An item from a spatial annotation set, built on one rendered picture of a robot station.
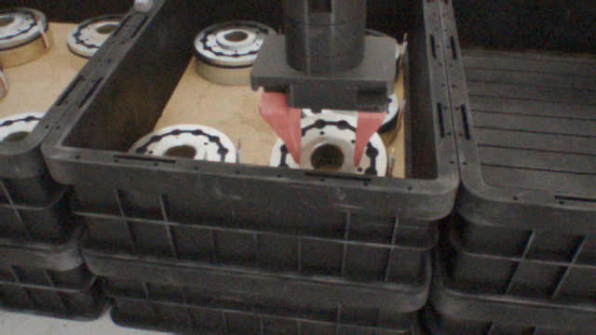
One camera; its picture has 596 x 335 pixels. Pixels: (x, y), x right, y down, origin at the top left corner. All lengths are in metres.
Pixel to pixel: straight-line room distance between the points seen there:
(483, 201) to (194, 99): 0.37
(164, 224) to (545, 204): 0.28
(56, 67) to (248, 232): 0.40
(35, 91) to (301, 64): 0.39
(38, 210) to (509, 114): 0.48
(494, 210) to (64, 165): 0.30
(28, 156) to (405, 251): 0.29
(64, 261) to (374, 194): 0.28
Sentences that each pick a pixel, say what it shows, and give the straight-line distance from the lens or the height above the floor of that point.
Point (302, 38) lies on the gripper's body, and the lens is 0.38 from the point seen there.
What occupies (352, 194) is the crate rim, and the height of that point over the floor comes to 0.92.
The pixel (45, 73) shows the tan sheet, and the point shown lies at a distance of 0.73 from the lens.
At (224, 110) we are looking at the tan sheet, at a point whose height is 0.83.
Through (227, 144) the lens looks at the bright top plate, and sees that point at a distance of 0.51.
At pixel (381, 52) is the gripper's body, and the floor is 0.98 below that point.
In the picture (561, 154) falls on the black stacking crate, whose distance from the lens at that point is 0.61.
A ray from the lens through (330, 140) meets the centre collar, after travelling 0.47.
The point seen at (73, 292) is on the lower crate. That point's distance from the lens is 0.57.
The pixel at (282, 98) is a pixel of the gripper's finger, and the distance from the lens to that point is 0.41.
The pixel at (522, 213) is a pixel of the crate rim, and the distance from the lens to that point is 0.39.
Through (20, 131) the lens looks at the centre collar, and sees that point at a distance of 0.58.
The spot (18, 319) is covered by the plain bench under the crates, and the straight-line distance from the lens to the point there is 0.64.
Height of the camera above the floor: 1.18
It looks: 42 degrees down
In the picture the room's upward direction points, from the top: straight up
